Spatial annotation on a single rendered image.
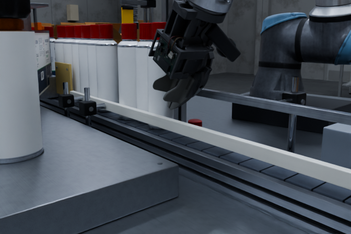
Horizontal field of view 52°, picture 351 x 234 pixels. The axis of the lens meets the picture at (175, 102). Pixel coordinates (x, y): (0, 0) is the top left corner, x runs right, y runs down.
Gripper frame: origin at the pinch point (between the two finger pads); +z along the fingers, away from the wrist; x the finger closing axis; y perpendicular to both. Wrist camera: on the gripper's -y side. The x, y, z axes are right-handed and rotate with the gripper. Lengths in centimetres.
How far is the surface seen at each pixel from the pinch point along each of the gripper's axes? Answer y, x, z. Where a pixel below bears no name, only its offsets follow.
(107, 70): 2.2, -21.4, 7.0
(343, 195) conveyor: 3.3, 32.6, -12.5
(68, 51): 2.0, -41.7, 14.7
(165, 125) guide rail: 4.8, 4.2, 1.3
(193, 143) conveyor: 3.4, 10.4, 0.3
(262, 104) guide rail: -2.7, 14.8, -10.8
